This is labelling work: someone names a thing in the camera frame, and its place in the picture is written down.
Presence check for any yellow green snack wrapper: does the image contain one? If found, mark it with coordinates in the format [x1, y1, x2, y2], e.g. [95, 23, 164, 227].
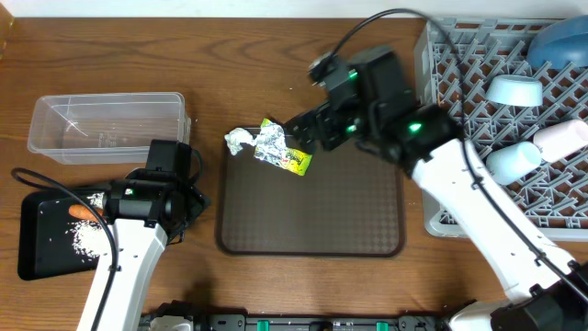
[261, 119, 312, 176]

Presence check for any white tissue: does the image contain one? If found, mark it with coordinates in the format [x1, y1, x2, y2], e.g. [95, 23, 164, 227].
[224, 128, 256, 155]

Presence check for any pile of white rice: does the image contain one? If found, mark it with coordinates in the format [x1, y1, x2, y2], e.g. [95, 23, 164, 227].
[67, 217, 109, 262]

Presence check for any orange carrot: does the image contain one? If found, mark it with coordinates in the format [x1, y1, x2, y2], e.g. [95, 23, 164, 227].
[68, 204, 97, 222]

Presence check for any light blue cup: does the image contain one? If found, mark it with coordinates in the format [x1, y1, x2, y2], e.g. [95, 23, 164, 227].
[486, 142, 542, 186]

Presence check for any light blue bowl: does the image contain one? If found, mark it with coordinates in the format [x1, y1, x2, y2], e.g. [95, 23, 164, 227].
[486, 74, 543, 107]

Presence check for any pink cup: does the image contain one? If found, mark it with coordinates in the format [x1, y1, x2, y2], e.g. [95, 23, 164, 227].
[533, 120, 587, 163]

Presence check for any dark blue bowl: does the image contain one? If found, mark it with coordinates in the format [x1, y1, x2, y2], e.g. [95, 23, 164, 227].
[526, 15, 587, 70]

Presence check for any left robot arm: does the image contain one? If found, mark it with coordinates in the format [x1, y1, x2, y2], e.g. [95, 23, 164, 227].
[77, 167, 210, 330]

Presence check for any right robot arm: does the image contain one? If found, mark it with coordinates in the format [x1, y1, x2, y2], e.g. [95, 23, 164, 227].
[286, 46, 587, 330]

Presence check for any brown serving tray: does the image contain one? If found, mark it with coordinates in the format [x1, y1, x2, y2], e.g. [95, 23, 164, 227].
[215, 141, 406, 258]

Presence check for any clear plastic bin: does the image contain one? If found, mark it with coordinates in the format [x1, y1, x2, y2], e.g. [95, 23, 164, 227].
[28, 92, 191, 165]

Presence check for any black tray bin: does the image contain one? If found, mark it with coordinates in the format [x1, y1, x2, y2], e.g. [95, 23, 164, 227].
[17, 190, 98, 280]

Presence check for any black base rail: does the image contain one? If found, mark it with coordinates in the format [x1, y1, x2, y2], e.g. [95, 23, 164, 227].
[137, 301, 444, 331]

